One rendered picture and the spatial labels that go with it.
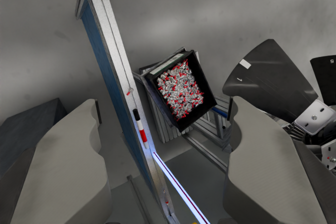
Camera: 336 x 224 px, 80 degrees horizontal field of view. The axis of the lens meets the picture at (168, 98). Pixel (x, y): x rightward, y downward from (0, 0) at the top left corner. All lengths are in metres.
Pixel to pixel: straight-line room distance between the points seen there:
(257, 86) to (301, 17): 1.96
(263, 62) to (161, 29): 0.99
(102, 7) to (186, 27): 1.12
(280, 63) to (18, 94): 1.36
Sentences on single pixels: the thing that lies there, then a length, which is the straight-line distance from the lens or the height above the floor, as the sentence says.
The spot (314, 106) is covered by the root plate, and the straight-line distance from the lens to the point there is 0.70.
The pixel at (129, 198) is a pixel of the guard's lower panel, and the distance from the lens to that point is 1.63.
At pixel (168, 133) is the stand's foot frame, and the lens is 1.65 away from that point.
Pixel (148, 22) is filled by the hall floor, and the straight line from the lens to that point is 1.51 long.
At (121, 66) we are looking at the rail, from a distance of 0.59.
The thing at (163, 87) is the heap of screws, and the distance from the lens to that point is 0.64.
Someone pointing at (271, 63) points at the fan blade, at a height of 0.99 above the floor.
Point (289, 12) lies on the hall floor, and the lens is 2.43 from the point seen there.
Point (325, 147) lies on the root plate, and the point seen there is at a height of 1.19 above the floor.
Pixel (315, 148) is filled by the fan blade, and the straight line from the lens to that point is 0.60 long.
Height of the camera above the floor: 1.42
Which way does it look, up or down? 61 degrees down
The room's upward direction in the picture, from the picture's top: 121 degrees clockwise
